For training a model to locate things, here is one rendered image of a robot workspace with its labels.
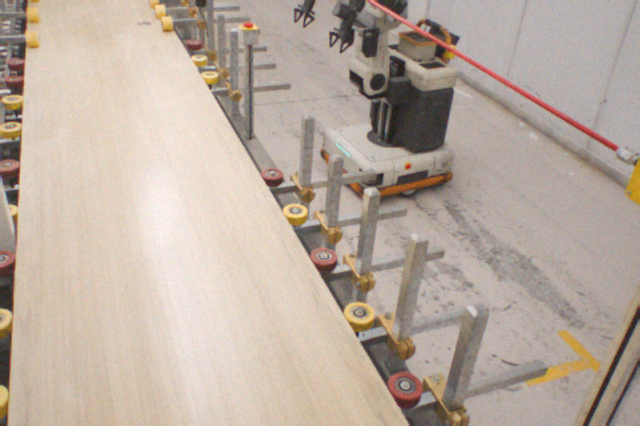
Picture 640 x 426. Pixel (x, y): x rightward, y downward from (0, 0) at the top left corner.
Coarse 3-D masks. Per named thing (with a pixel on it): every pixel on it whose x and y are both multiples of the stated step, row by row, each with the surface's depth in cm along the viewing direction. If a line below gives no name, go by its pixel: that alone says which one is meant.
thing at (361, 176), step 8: (344, 176) 224; (352, 176) 224; (360, 176) 226; (368, 176) 227; (376, 176) 229; (288, 184) 217; (312, 184) 220; (320, 184) 221; (272, 192) 215; (280, 192) 216; (288, 192) 217
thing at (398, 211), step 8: (384, 208) 208; (392, 208) 208; (400, 208) 209; (344, 216) 203; (352, 216) 203; (360, 216) 203; (384, 216) 207; (392, 216) 208; (400, 216) 210; (304, 224) 197; (312, 224) 197; (320, 224) 198; (344, 224) 202; (352, 224) 203; (296, 232) 196; (304, 232) 197
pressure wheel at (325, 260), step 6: (312, 252) 175; (318, 252) 175; (324, 252) 175; (330, 252) 175; (312, 258) 172; (318, 258) 173; (324, 258) 173; (330, 258) 173; (336, 258) 173; (318, 264) 171; (324, 264) 171; (330, 264) 171; (336, 264) 173; (318, 270) 172; (324, 270) 172; (330, 270) 172
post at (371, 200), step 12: (372, 192) 161; (372, 204) 162; (372, 216) 165; (360, 228) 169; (372, 228) 167; (360, 240) 171; (372, 240) 170; (360, 252) 172; (372, 252) 172; (360, 264) 174; (360, 300) 181
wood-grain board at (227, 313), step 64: (64, 0) 386; (128, 0) 394; (64, 64) 291; (128, 64) 296; (192, 64) 301; (64, 128) 234; (128, 128) 237; (192, 128) 240; (64, 192) 195; (128, 192) 198; (192, 192) 200; (256, 192) 202; (64, 256) 168; (128, 256) 169; (192, 256) 171; (256, 256) 173; (64, 320) 147; (128, 320) 148; (192, 320) 150; (256, 320) 151; (320, 320) 152; (64, 384) 131; (128, 384) 132; (192, 384) 133; (256, 384) 134; (320, 384) 135; (384, 384) 136
